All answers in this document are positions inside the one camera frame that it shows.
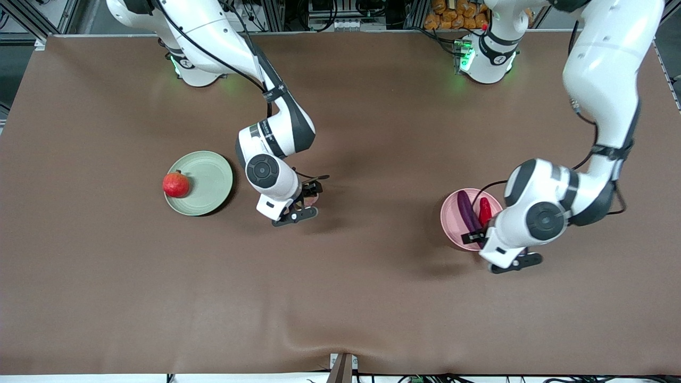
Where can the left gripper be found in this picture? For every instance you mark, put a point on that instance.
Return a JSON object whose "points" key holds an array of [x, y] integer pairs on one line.
{"points": [[473, 236]]}

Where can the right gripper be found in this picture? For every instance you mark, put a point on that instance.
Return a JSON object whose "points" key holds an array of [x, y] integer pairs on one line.
{"points": [[310, 189]]}

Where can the yellow pink peach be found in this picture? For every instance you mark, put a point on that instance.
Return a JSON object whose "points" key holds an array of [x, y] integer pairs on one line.
{"points": [[311, 200]]}

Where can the long purple eggplant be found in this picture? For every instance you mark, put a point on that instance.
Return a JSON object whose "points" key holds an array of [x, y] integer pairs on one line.
{"points": [[468, 213]]}

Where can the red chili pepper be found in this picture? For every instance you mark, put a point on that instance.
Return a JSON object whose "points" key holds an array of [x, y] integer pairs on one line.
{"points": [[484, 211]]}

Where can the red apple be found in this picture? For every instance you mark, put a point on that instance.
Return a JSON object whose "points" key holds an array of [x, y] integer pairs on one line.
{"points": [[176, 184]]}

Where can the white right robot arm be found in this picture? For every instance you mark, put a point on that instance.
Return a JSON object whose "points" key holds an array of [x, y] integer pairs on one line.
{"points": [[213, 26]]}

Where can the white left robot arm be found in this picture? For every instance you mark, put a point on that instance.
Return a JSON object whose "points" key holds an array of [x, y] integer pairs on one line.
{"points": [[606, 74]]}

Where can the pink round plate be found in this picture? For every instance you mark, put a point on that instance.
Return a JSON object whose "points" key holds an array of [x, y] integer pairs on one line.
{"points": [[452, 218]]}

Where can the light green round plate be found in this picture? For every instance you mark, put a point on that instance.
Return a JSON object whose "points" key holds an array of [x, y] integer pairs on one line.
{"points": [[210, 183]]}

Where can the white power strip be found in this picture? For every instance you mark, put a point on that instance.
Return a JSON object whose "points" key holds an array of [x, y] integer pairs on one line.
{"points": [[349, 24]]}

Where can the brown table cloth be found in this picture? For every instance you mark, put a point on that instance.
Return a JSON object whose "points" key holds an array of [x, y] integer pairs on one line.
{"points": [[159, 292]]}

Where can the pile of orange packets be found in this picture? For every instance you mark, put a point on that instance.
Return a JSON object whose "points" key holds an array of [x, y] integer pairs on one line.
{"points": [[452, 16]]}

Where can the aluminium frame profile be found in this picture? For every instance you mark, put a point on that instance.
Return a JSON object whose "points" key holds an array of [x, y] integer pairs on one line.
{"points": [[32, 18]]}

